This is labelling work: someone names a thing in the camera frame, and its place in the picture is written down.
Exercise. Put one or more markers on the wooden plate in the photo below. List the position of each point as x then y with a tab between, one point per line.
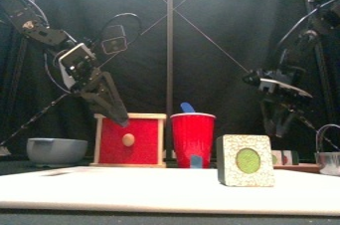
299	168

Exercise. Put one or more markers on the vertical metal frame pole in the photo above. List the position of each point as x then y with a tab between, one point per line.
170	53

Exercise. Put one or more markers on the small toy sushi red centre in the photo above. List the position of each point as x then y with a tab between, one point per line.
287	158

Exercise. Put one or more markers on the small toy sushi green centre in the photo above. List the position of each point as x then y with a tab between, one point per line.
276	158

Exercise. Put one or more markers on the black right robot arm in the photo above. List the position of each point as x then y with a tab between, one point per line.
316	20

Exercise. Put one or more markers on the large toy sushi green centre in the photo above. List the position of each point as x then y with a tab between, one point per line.
246	161

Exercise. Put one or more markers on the grey bowl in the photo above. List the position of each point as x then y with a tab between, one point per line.
56	151

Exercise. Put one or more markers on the blue tape piece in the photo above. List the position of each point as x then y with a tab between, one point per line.
196	162

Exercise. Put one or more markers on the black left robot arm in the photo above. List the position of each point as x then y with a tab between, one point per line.
31	25

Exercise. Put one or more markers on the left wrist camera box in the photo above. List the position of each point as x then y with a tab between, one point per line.
114	41

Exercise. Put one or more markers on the red wooden box with knob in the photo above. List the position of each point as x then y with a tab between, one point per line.
128	146

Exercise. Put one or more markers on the white cutting board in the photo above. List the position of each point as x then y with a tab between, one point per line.
132	189

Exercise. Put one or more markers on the red plastic cup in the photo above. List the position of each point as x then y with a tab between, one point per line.
192	139

